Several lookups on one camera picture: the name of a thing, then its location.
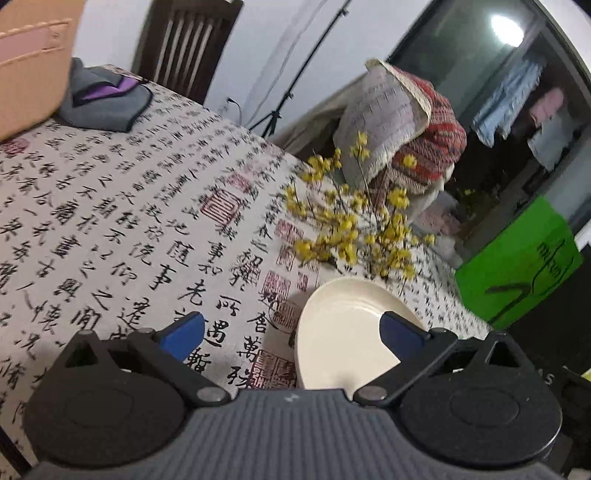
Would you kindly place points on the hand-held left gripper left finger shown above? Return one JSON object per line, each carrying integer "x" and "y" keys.
{"x": 187, "y": 334}

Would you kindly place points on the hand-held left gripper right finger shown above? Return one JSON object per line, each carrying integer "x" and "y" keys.
{"x": 399, "y": 334}

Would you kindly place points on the cream plate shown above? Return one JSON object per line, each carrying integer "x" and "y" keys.
{"x": 341, "y": 332}

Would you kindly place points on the black paper bag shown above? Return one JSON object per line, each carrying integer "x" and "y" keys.
{"x": 563, "y": 323}

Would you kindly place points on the yellow flower branch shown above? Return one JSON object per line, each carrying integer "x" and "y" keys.
{"x": 346, "y": 230}

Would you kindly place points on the green paper bag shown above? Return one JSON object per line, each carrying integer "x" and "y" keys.
{"x": 508, "y": 267}

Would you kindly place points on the white quilted cloth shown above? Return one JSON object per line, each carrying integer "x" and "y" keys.
{"x": 378, "y": 120}

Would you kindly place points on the chair draped with patterned cloths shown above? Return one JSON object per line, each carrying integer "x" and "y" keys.
{"x": 318, "y": 129}

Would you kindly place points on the grey purple pouch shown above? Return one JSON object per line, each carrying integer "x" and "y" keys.
{"x": 106, "y": 110}

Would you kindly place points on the white hanging shirt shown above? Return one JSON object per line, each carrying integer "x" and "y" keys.
{"x": 554, "y": 143}

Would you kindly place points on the light blue hanging shirt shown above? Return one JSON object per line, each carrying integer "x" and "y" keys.
{"x": 508, "y": 101}

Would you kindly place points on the pink hanging jacket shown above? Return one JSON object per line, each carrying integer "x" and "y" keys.
{"x": 547, "y": 108}

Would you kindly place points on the black framed glass door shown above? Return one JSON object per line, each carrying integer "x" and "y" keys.
{"x": 443, "y": 46}

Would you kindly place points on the dark wooden chair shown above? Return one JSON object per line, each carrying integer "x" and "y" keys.
{"x": 184, "y": 41}

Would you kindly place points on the pink hard-shell case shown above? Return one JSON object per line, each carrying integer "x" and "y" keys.
{"x": 32, "y": 83}

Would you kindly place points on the studio lamp on stand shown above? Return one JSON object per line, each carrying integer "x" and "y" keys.
{"x": 316, "y": 50}

